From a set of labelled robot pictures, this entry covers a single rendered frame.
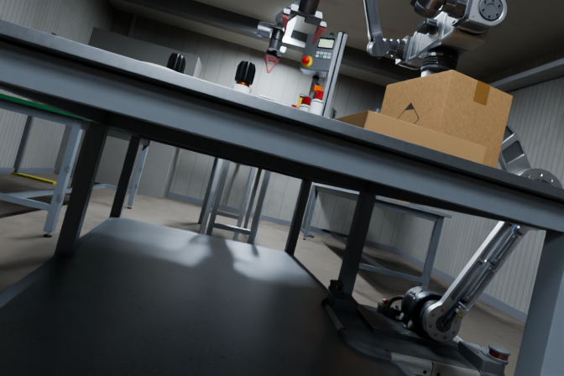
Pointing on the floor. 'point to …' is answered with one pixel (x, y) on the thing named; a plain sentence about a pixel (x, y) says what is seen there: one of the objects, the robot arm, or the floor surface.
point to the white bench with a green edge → (63, 159)
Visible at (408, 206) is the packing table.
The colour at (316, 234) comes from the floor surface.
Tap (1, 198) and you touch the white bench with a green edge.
